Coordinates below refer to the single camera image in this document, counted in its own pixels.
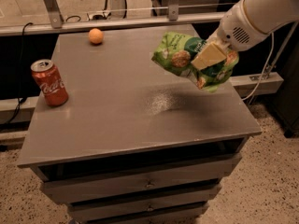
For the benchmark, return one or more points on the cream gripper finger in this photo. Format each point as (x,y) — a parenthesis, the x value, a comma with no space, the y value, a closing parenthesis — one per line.
(208,54)

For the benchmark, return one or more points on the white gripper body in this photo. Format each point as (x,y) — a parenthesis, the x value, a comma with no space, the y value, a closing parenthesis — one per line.
(237,28)

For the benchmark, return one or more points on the green rice chip bag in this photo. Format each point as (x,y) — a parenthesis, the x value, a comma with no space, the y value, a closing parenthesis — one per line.
(175,53)

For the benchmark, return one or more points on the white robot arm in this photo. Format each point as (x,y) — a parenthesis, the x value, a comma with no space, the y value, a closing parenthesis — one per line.
(280,13)

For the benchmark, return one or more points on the white power strip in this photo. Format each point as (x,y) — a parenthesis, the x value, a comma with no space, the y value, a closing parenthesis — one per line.
(98,16)

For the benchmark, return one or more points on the grey drawer cabinet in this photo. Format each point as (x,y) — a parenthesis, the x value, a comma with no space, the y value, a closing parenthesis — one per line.
(133,144)

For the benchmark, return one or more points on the orange fruit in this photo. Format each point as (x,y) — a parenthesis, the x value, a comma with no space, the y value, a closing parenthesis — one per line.
(96,36)

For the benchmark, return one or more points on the red Coca-Cola can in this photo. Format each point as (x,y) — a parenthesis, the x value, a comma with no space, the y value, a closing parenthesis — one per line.
(48,78)

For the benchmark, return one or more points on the metal railing frame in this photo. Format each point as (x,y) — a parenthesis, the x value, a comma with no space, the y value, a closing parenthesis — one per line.
(52,17)

